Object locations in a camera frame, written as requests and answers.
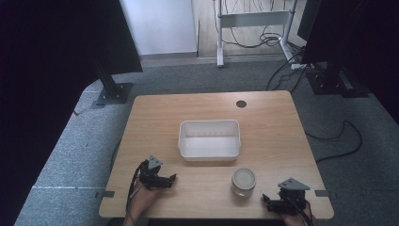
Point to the white power strip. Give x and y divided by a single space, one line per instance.
299 66

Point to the black metal stand with base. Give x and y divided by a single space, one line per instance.
110 88

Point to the person's left hand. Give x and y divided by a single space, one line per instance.
143 198

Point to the person's right hand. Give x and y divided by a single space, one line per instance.
296 219

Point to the white plastic bin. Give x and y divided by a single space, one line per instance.
208 150

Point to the black curtain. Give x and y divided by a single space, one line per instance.
47 62
363 37

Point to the glass jar with lid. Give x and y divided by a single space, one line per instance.
243 179

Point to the white metal desk frame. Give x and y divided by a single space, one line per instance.
254 19

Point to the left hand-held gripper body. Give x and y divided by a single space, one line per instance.
150 175

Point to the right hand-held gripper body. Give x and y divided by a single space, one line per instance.
292 196

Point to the black stand base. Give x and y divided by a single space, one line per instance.
332 83

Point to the black round table grommet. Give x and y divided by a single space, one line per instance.
241 104

